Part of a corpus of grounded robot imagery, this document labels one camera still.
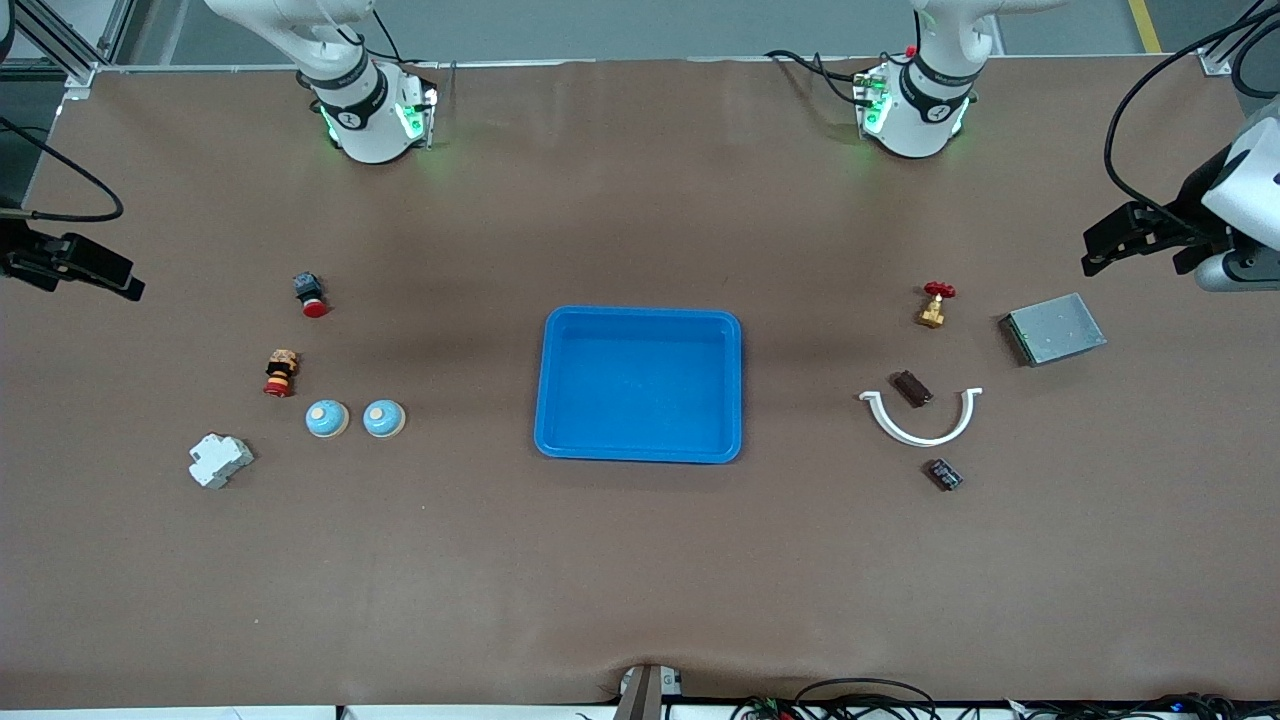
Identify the blue plastic tray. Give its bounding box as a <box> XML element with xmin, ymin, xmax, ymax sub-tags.
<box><xmin>533</xmin><ymin>305</ymin><xmax>743</xmax><ymax>465</ymax></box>

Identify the grey metal box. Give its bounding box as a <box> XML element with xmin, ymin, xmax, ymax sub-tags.
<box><xmin>999</xmin><ymin>292</ymin><xmax>1108</xmax><ymax>368</ymax></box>

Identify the red yellow black push button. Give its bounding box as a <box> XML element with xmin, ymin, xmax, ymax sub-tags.
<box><xmin>263</xmin><ymin>349</ymin><xmax>300</xmax><ymax>399</ymax></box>

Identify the white circuit breaker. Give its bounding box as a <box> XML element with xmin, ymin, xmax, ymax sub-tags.
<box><xmin>188</xmin><ymin>432</ymin><xmax>255</xmax><ymax>490</ymax></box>

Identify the white half-round pipe clamp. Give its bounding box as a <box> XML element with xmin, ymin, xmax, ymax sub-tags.
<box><xmin>859</xmin><ymin>387</ymin><xmax>984</xmax><ymax>448</ymax></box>

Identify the brown table cover sheet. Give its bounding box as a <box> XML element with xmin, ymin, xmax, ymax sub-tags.
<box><xmin>0</xmin><ymin>55</ymin><xmax>1280</xmax><ymax>706</ymax></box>

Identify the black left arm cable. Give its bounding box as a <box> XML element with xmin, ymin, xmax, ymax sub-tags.
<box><xmin>1104</xmin><ymin>5</ymin><xmax>1280</xmax><ymax>241</ymax></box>

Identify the aluminium frame post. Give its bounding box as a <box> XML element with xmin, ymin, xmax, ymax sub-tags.
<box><xmin>0</xmin><ymin>0</ymin><xmax>136</xmax><ymax>101</ymax></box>
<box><xmin>1198</xmin><ymin>0</ymin><xmax>1280</xmax><ymax>76</ymax></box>

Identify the brass valve red handle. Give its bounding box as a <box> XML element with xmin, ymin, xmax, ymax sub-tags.
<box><xmin>914</xmin><ymin>281</ymin><xmax>957</xmax><ymax>330</ymax></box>

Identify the black base cable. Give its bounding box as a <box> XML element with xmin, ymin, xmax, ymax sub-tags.
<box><xmin>765</xmin><ymin>45</ymin><xmax>906</xmax><ymax>109</ymax></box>

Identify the black cable bundle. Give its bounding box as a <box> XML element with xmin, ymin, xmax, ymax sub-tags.
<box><xmin>728</xmin><ymin>677</ymin><xmax>1280</xmax><ymax>720</ymax></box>

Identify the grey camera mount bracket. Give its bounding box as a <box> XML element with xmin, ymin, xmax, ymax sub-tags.
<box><xmin>615</xmin><ymin>664</ymin><xmax>683</xmax><ymax>720</ymax></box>

